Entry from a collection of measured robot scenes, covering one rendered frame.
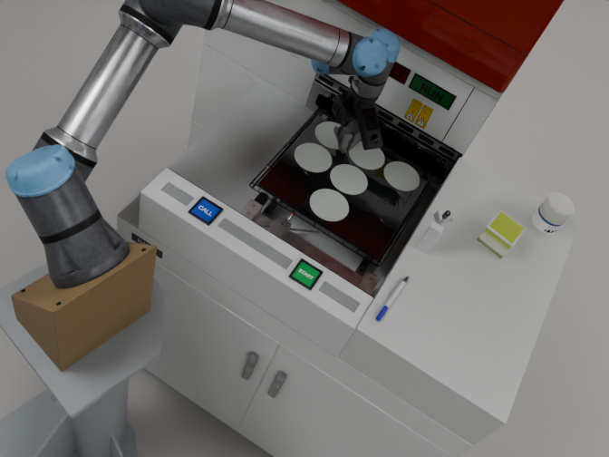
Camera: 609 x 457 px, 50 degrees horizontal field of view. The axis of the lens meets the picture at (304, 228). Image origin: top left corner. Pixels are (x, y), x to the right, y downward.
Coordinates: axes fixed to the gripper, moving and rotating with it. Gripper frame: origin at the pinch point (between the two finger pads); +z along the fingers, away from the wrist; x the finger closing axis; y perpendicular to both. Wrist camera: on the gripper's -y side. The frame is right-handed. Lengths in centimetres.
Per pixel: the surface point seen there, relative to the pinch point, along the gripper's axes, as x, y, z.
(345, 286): 21.4, -38.9, -4.7
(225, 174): 29.8, 6.8, 9.2
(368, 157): -6.3, -2.4, 1.3
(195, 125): 19, 52, 41
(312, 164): 10.1, -1.2, 1.3
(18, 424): 92, -11, 90
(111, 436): 69, -30, 70
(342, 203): 8.0, -14.6, 1.3
